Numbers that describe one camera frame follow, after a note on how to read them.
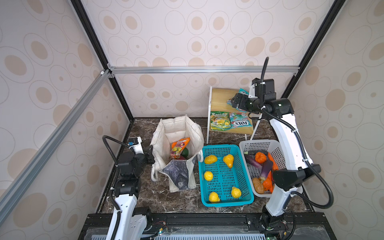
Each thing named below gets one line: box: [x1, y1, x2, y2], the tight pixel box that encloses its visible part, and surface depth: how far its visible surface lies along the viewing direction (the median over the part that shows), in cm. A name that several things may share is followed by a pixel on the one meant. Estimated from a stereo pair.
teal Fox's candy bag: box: [229, 112, 253, 129], surface depth 96 cm
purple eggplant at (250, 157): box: [243, 151, 263, 169], surface depth 94 cm
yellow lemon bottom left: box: [208, 191, 221, 204], surface depth 79 cm
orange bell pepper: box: [254, 151, 267, 164], surface depth 93 cm
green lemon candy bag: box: [210, 111, 232, 131], surface depth 94 cm
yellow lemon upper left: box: [204, 155, 218, 165], surface depth 94 cm
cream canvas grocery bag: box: [150, 115, 204, 193], surface depth 83 cm
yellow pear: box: [223, 154, 235, 169], surface depth 94 cm
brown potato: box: [252, 177, 265, 194], surface depth 79 cm
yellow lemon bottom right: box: [231, 186, 242, 199], surface depth 81 cm
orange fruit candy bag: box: [170, 137, 191, 160], surface depth 89 cm
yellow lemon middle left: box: [204, 171, 214, 181], surface depth 87 cm
